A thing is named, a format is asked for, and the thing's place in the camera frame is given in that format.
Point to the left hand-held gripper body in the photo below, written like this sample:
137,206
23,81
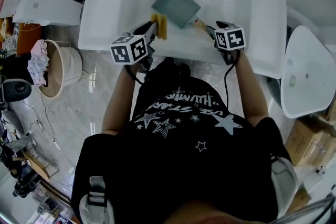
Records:
128,49

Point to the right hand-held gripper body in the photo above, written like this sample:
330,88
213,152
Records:
232,38

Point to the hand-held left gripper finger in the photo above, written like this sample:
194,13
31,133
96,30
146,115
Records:
153,31

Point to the yellow sponge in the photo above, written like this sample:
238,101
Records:
162,27

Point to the teal square plate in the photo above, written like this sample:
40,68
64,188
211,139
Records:
176,6

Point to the person's right forearm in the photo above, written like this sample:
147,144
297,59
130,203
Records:
252,91

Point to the person's left forearm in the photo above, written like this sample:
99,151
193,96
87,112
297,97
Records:
118,102

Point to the white ceramic sink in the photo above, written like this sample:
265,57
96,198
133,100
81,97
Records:
236,8

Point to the person's black trousers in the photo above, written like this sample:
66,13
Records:
170,68

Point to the beige round laundry basket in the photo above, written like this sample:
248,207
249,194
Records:
68,65

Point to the dark green basin stand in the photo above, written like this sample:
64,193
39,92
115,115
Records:
275,94

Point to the white freestanding basin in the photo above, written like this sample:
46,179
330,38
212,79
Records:
309,55

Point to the pink white clothes pile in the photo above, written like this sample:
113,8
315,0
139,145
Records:
38,63

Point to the orange fabric bag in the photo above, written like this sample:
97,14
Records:
29,36

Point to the black clothing pile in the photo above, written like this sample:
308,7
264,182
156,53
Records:
15,68

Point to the black white striped cloth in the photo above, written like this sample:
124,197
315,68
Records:
11,35

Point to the white power strip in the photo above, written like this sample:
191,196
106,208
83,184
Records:
57,144

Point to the grey black round device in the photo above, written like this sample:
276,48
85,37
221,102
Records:
15,89

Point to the large brown cardboard box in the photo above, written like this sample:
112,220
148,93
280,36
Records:
304,141

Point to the person's black star-print shirt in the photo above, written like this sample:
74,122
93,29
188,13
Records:
183,170

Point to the white packet red label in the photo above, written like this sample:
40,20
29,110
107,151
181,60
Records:
2,2

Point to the small brown cardboard box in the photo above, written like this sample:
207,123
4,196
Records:
298,200

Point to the person's face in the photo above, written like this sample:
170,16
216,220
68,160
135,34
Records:
223,215

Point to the black camera rig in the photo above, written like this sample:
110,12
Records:
23,187

